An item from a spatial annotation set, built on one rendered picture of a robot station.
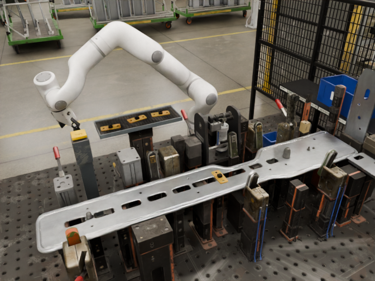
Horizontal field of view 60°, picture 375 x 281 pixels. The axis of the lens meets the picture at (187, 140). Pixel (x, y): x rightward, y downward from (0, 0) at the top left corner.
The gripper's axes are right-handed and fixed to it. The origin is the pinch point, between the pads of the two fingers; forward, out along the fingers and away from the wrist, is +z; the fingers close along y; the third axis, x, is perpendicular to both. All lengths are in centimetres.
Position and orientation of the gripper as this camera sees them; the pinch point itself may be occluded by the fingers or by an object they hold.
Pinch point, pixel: (70, 127)
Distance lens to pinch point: 163.6
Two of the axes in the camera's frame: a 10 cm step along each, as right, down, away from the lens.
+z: 0.5, 6.1, 7.9
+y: -8.7, -3.6, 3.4
